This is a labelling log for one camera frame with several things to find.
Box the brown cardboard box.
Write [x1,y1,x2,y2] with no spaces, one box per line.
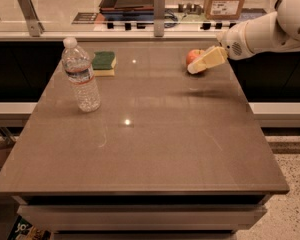
[204,0,245,20]

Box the green printed package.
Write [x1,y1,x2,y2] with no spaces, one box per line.
[7,216,51,240]

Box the red apple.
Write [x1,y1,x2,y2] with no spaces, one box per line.
[186,49,204,66]

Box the grey table drawer front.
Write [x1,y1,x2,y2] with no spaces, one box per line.
[18,205,266,232]

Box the left metal glass bracket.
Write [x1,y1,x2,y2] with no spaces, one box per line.
[17,0,44,37]

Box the clear plastic water bottle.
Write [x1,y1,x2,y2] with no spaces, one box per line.
[61,37,101,112]

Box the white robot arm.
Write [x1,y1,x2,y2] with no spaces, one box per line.
[187,0,300,74]

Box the metal glass bracket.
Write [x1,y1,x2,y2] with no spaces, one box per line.
[154,0,165,37]
[17,0,44,37]

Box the green and yellow sponge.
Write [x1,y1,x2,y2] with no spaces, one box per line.
[92,51,116,77]

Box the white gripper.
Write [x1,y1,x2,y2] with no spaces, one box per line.
[187,26,253,74]

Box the middle metal glass bracket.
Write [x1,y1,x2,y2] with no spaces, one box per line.
[154,0,165,37]

